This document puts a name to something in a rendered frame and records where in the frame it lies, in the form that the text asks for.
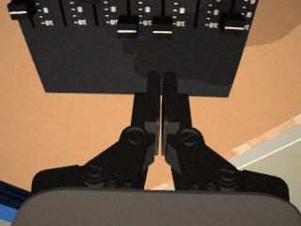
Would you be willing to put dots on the black lighting desk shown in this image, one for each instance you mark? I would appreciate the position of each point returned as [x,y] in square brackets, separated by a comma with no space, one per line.
[107,46]

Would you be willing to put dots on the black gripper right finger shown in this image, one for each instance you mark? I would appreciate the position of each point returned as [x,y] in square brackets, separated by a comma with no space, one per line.
[194,163]

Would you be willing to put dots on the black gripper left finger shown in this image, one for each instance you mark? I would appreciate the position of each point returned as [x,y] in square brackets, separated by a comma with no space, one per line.
[125,164]

